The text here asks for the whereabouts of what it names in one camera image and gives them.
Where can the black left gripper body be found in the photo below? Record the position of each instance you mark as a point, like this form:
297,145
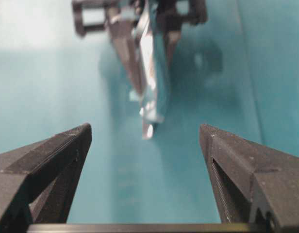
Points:
165,11

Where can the silver zip bag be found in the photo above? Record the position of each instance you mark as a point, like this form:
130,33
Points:
153,63

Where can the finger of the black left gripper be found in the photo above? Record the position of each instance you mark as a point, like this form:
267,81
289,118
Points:
120,31
172,48

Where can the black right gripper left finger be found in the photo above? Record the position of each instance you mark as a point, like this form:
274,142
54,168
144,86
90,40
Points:
38,181

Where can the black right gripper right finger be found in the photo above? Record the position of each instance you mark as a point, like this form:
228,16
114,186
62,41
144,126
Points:
251,183

